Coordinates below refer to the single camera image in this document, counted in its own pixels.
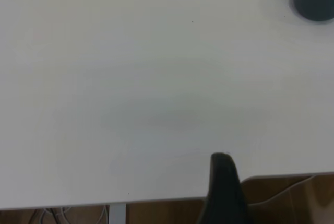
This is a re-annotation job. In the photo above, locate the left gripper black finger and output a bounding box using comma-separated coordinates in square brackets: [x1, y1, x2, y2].
[198, 152, 258, 224]

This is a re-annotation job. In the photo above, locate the white table leg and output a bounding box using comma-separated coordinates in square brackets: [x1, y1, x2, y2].
[109, 203, 128, 224]

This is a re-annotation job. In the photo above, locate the grey cable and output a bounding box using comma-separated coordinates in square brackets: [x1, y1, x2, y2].
[249, 174, 322, 207]

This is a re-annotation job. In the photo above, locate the white cable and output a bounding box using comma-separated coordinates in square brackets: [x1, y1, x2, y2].
[39, 206, 71, 224]
[96, 204, 109, 224]

